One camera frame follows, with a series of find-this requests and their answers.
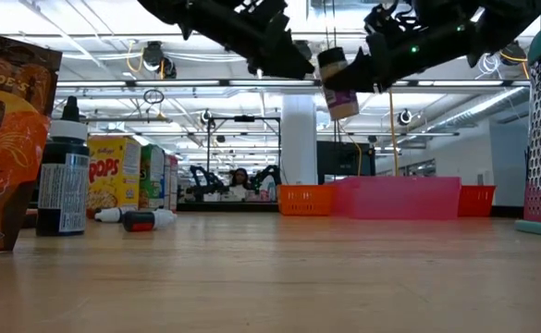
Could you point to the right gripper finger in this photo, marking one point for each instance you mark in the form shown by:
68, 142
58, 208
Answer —
358, 74

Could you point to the spice jar purple label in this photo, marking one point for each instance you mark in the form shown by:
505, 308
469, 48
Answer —
341, 104

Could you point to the yellow Corn Pops cereal box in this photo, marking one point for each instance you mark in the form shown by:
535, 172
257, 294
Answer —
113, 171

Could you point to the small dropper bottle red label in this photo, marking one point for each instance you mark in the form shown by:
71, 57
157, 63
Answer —
140, 222

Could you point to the small dropper bottle black label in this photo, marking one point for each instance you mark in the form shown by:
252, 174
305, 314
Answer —
110, 215

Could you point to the black squeeze bottle white label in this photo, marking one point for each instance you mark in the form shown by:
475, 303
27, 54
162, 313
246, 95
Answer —
62, 185

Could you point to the orange brown snack bag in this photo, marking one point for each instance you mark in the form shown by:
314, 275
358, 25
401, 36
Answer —
11, 139

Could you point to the black background robot arm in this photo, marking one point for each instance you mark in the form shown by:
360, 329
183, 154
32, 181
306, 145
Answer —
270, 176
205, 182

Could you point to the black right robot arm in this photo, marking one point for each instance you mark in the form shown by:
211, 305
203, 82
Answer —
496, 28

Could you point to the white column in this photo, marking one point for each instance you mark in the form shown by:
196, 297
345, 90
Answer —
298, 139

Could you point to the black cabinet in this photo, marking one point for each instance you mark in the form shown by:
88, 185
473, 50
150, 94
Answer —
339, 159

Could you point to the person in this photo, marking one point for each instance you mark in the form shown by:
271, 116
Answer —
240, 178

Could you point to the pink plastic bin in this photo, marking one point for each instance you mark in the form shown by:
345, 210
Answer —
395, 199

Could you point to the orange plastic basket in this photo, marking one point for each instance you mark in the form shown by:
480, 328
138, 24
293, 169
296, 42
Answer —
304, 200

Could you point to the red plastic basket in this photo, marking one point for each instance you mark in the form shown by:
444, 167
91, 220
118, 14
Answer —
475, 201

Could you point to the black metal frame rig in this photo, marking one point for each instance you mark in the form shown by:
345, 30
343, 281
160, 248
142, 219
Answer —
244, 118

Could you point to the grey ceiling duct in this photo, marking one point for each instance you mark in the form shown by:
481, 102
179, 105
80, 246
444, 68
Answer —
478, 108

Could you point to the black aluminium table frame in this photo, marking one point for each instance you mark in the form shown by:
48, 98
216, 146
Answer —
228, 207

